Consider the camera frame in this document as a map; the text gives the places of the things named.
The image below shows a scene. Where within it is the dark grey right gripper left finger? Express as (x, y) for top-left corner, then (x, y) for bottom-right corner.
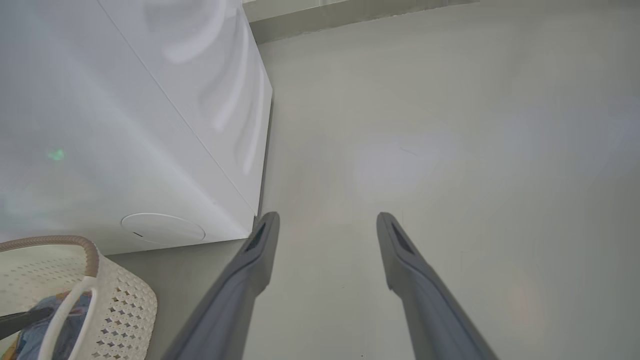
(162, 211), (281, 360)

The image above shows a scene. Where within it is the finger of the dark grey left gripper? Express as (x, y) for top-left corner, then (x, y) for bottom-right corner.
(0, 307), (55, 341)

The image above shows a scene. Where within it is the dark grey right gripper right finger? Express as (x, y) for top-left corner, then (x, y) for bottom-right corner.
(376, 212), (501, 360)

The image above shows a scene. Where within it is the blue cartoon print garment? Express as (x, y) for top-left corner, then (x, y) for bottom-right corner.
(10, 292), (93, 360)

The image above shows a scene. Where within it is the cream perforated laundry basket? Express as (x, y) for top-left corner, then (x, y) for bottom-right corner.
(0, 235), (158, 360)

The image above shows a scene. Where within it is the white front-load washing machine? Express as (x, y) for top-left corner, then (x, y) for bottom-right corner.
(0, 0), (274, 256)

